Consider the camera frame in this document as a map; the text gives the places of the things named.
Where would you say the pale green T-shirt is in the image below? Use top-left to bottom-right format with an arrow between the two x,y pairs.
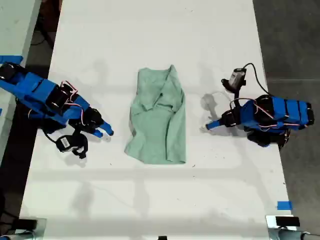
123,64 -> 188,165

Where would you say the long blue tape strip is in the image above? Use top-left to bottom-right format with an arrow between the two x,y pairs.
0,55 -> 24,65

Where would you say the short blue tape strip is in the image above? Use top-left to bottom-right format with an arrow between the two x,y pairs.
276,200 -> 293,211

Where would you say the small black box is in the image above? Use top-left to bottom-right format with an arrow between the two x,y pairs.
275,216 -> 301,227
17,219 -> 39,230

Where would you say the white side table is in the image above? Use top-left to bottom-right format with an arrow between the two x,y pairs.
0,0 -> 42,163

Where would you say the grey metal pipe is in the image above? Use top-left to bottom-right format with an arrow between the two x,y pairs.
268,227 -> 320,240

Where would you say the black camera stalk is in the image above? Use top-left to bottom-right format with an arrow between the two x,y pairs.
221,78 -> 247,101
71,131 -> 89,160

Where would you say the black camera box with label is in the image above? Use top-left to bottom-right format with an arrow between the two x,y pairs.
55,135 -> 76,153
229,67 -> 248,89

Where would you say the black camera cable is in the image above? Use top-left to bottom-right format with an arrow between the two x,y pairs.
242,62 -> 273,97
42,128 -> 59,144

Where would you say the thin black floor cable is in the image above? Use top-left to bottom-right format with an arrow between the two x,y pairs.
30,23 -> 55,50

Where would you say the metal corner bracket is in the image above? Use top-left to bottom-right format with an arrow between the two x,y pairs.
13,217 -> 48,240
265,214 -> 302,240

